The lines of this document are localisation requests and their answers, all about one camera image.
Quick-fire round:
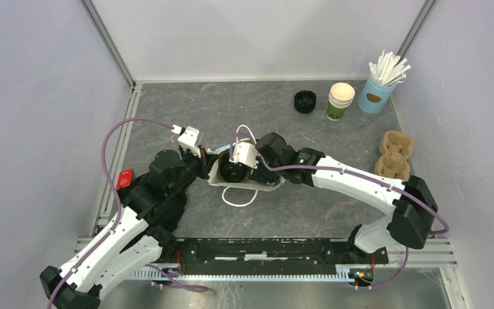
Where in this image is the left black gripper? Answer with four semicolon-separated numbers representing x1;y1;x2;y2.
167;144;218;196

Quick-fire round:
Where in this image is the light blue paper bag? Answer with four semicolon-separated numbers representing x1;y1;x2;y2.
206;124;284;207

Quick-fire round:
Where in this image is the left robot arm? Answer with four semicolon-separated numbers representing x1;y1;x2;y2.
40;149;218;308

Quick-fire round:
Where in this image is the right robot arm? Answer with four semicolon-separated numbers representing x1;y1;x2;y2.
255;133;439;263

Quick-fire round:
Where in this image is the black cloth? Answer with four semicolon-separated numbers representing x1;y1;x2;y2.
118;186;187;232

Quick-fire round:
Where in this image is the red card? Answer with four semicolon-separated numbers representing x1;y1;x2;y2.
116;169;134;190

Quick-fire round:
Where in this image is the stack of black lids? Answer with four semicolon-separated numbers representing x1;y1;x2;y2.
293;90;316;114

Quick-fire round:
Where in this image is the stack of paper cups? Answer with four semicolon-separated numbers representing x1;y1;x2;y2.
326;82;355;121

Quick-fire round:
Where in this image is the blue straw holder can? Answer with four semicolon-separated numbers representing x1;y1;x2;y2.
357;77;396;113

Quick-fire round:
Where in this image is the brown pulp cup carrier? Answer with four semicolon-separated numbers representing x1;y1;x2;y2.
374;131;414;180

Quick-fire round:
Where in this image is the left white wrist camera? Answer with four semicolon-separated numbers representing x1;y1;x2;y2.
171;124;203;158

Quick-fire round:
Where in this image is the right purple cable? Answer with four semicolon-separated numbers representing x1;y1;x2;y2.
230;132;450;289

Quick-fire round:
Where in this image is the purple cable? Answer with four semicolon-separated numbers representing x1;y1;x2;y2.
230;132;450;289
46;118;212;309

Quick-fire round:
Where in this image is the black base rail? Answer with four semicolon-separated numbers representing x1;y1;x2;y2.
157;238;389;276

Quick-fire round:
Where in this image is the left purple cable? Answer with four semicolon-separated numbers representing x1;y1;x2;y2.
46;118;212;309

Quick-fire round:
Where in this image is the white cable tray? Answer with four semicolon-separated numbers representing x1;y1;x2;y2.
127;266;376;283

